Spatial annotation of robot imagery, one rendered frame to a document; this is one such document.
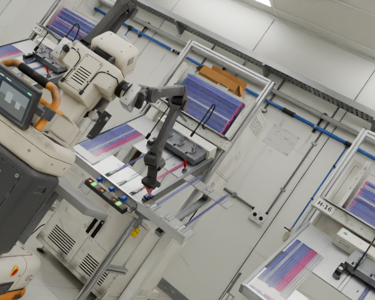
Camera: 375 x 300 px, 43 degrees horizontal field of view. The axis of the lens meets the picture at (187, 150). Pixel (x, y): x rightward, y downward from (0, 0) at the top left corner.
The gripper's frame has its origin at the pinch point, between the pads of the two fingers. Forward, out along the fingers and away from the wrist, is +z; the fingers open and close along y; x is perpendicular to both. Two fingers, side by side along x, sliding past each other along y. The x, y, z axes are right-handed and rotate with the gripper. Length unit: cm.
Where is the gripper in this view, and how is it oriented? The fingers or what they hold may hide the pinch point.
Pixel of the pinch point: (149, 193)
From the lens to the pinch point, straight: 284.2
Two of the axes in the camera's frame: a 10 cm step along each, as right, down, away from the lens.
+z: -1.5, 7.9, 6.0
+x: -6.5, 3.8, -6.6
